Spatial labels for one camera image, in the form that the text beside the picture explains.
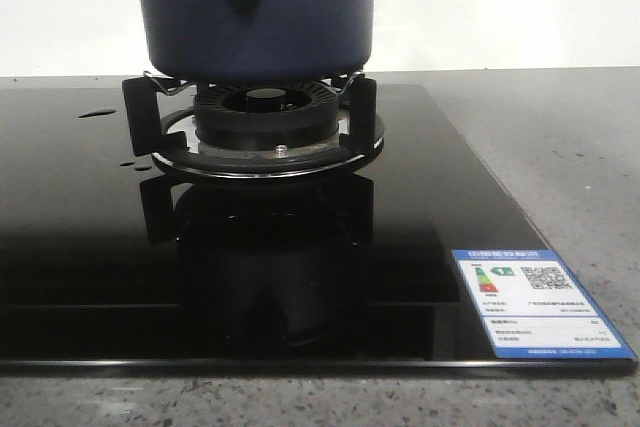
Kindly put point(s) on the black pot support grate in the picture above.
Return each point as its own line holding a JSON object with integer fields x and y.
{"x": 172, "y": 142}

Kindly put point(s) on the dark blue cooking pot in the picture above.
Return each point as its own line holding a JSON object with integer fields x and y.
{"x": 257, "y": 41}

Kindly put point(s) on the black gas burner head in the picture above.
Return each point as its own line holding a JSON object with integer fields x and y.
{"x": 263, "y": 117}

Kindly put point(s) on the black glass gas cooktop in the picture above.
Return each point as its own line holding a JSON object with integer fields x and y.
{"x": 110, "y": 267}

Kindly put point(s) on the blue white energy label sticker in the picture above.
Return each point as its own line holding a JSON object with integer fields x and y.
{"x": 532, "y": 307}

